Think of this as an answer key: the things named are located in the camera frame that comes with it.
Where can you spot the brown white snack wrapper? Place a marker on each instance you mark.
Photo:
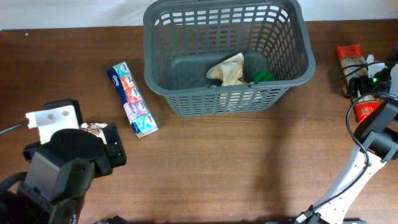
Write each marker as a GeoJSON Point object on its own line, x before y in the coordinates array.
{"type": "Point", "coordinates": [96, 129]}

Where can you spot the beige paper bag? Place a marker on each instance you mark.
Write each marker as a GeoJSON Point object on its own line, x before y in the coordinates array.
{"type": "Point", "coordinates": [230, 72]}

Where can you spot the red spaghetti packet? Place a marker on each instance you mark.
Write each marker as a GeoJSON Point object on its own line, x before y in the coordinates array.
{"type": "Point", "coordinates": [351, 57]}

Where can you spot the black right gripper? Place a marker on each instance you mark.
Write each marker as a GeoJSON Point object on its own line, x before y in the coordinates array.
{"type": "Point", "coordinates": [366, 85]}

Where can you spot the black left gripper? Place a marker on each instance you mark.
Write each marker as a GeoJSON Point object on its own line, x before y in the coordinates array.
{"type": "Point", "coordinates": [115, 148]}

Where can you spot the green lidded jar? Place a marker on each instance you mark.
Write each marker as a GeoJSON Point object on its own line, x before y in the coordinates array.
{"type": "Point", "coordinates": [264, 76]}

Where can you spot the grey plastic basket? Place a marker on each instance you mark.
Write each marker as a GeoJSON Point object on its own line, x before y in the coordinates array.
{"type": "Point", "coordinates": [184, 39]}

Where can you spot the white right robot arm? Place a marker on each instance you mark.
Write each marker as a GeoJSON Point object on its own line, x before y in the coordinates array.
{"type": "Point", "coordinates": [375, 145]}

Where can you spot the colourful tissue multipack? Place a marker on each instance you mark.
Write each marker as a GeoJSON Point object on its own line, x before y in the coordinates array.
{"type": "Point", "coordinates": [140, 118]}

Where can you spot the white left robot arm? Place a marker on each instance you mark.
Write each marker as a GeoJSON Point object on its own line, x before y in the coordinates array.
{"type": "Point", "coordinates": [21, 204]}

